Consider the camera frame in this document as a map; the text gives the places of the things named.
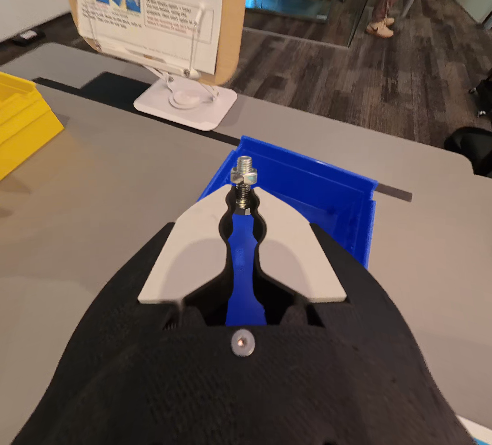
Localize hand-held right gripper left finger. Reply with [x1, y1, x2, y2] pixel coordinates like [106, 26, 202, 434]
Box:
[138, 186, 235, 306]

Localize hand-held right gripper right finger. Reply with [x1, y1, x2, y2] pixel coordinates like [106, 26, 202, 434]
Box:
[249, 186, 348, 304]

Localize blue parts bin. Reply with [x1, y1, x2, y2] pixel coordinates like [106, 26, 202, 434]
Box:
[197, 136, 377, 327]

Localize steel hex bolt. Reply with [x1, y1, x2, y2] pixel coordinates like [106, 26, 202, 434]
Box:
[231, 156, 258, 217]

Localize steel hex nut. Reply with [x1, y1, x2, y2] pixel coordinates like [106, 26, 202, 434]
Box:
[230, 168, 258, 187]

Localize yellow parts bin with divider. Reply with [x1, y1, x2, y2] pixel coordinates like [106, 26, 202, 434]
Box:
[0, 70, 65, 181]

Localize white stand base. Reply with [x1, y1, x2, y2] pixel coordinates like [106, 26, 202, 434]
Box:
[133, 67, 238, 131]

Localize black swivel chair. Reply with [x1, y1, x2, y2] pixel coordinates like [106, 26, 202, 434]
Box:
[444, 126, 492, 177]

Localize instruction sheet on stand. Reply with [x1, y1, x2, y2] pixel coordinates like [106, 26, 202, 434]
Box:
[56, 0, 254, 87]

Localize small black floor device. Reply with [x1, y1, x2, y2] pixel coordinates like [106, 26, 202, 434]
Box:
[11, 29, 45, 47]

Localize black caster frame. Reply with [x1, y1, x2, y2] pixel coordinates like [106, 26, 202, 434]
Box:
[469, 69, 492, 118]

